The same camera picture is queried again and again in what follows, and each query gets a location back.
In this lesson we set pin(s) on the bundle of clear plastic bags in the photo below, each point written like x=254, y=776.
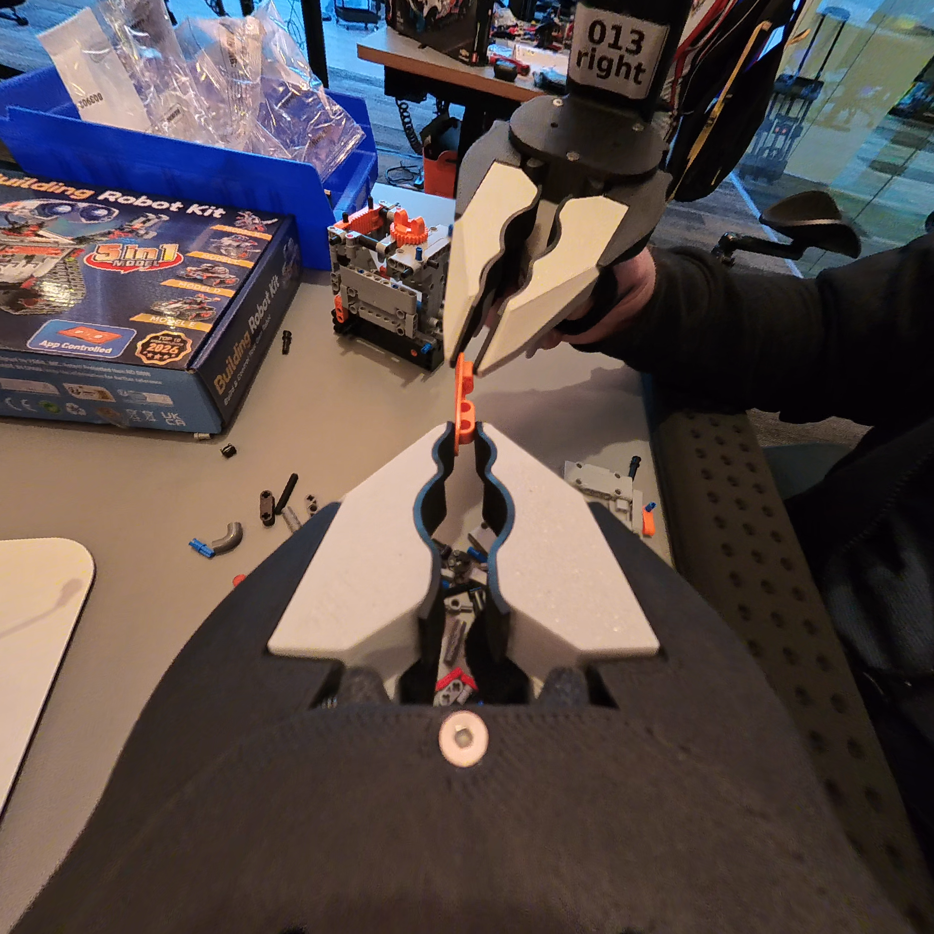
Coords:
x=241, y=80

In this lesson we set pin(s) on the black chair armrest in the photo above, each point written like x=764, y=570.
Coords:
x=810, y=219

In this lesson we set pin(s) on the dark hanging bag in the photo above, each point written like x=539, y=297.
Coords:
x=715, y=131

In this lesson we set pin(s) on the dark printed box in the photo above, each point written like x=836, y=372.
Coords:
x=438, y=29

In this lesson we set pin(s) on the light grey panel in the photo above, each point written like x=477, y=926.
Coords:
x=598, y=485

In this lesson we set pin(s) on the background wooden desk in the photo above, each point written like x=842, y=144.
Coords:
x=438, y=73

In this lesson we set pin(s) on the white book stand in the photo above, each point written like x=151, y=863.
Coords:
x=36, y=620

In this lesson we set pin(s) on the grey orange brick model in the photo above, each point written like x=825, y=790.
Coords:
x=379, y=292

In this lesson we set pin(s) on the blue storage bin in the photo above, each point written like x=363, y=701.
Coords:
x=219, y=182

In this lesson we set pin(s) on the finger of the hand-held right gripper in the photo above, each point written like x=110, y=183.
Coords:
x=478, y=241
x=576, y=248

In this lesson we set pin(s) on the orange stepped beam piece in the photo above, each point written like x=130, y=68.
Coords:
x=465, y=408

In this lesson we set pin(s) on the pile of plastic building pieces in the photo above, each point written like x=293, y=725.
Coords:
x=228, y=536

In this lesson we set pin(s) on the black perforated panel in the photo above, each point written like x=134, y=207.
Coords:
x=730, y=547

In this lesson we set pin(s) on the person's right hand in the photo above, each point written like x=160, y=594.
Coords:
x=635, y=292

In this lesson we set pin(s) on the blue robot kit box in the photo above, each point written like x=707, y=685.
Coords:
x=109, y=277

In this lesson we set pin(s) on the person's dark clothing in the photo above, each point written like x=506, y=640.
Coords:
x=875, y=584

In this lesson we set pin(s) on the person's right forearm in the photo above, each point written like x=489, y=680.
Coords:
x=766, y=328

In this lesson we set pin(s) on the orange black container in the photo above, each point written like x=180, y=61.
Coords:
x=441, y=168

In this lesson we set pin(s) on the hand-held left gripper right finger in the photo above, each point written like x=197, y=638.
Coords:
x=576, y=584

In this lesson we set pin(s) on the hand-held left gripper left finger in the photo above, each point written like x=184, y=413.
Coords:
x=357, y=584

